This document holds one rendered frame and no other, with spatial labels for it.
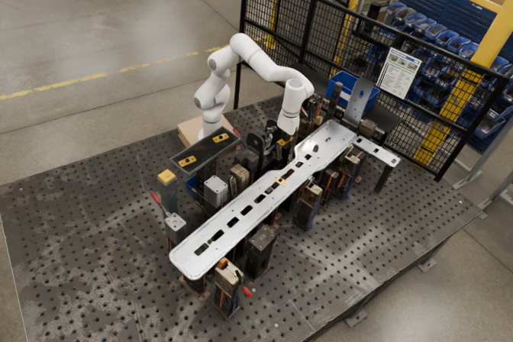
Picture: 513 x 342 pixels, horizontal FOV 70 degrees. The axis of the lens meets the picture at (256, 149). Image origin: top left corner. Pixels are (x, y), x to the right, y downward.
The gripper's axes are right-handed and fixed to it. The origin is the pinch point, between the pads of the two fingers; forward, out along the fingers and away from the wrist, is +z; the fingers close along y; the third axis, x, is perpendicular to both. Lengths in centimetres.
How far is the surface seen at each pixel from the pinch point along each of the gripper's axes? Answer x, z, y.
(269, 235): -32.6, 27.0, 23.5
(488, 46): 108, -31, 43
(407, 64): 101, -6, 9
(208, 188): -39.8, 20.1, -12.3
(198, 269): -67, 29, 14
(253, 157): -6.8, 22.2, -14.3
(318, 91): 77, 29, -34
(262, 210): -23.0, 29.8, 10.3
